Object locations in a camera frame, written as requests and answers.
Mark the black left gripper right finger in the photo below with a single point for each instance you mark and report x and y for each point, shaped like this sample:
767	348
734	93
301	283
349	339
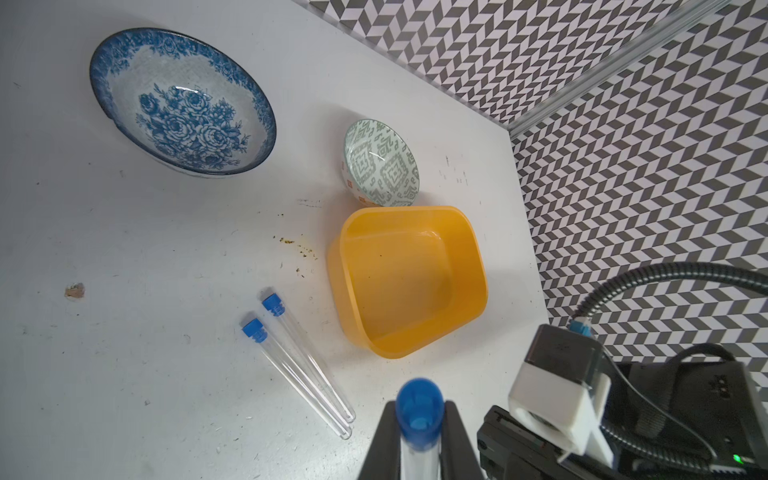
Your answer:
457	452

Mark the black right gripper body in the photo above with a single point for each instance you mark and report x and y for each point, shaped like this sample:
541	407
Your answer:
717	416

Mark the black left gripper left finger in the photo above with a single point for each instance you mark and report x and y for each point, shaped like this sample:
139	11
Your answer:
382	461

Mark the clear test tube blue cap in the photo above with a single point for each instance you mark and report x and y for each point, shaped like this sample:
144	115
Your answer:
419	410

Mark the yellow plastic tub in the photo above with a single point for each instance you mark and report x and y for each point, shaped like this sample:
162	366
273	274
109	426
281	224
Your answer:
404	277

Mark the green patterned ceramic bowl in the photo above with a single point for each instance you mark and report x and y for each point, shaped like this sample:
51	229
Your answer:
378	167

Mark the blue floral ceramic bowl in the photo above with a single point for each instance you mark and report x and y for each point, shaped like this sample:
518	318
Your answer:
183	101

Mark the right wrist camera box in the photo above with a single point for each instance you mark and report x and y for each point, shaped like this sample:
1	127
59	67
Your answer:
560	393

